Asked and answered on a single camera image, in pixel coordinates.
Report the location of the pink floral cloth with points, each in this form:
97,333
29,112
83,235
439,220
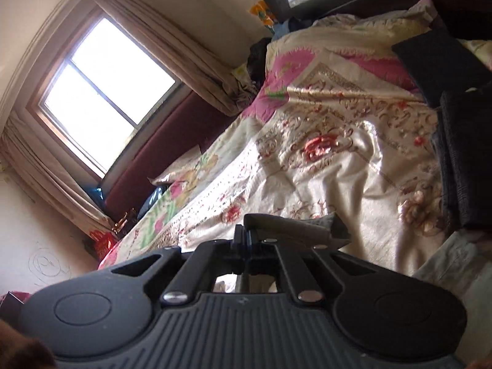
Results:
24,296

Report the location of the floral satin bedspread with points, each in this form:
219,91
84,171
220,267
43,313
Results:
346,184

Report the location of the yellow flower decoration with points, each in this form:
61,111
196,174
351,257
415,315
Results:
261,13

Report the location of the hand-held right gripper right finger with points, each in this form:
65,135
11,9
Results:
250,245

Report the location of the red bag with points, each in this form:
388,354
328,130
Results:
103,244

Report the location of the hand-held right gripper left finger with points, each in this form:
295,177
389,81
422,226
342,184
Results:
240,244

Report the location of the blue patterned cloth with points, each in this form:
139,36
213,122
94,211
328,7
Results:
152,200

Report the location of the blue plastic bag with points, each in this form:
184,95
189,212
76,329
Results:
93,195

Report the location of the window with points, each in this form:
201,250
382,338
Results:
107,96

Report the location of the black folded cloth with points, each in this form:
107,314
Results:
442,61

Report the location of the brown gold-trimmed bag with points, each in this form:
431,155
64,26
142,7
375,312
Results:
123,221

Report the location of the maroon padded headboard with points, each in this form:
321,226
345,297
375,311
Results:
169,138

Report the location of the black textured garment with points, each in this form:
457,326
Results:
465,161

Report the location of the dark clothes pile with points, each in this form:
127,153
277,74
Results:
258,59

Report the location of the pale floral cloth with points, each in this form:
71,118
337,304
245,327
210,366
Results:
246,84

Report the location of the floral pillow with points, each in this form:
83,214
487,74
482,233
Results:
184,167

